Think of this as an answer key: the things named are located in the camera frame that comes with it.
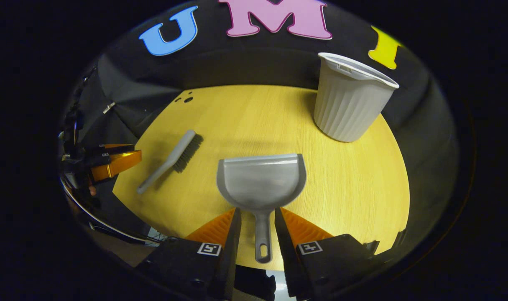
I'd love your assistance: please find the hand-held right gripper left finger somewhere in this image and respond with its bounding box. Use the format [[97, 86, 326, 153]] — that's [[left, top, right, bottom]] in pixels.
[[143, 208, 242, 301]]

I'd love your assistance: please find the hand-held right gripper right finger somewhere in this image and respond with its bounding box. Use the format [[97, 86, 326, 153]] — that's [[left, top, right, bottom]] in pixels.
[[274, 207, 380, 299]]

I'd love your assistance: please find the small grey broom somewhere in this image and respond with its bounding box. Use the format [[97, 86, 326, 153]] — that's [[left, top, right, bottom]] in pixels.
[[137, 130, 203, 195]]

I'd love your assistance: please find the grey plastic dustpan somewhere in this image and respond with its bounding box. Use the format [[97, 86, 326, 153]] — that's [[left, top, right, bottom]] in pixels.
[[216, 153, 307, 264]]

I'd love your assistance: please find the white ribbed garbage bin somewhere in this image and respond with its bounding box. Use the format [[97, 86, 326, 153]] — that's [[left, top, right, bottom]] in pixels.
[[314, 52, 400, 143]]

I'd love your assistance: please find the black backdrop cloth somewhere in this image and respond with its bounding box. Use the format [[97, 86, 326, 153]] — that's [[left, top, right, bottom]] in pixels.
[[59, 0, 459, 255]]

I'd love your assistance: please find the thin grey cable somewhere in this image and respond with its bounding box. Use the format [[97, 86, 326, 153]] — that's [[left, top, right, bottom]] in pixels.
[[61, 178, 148, 244]]

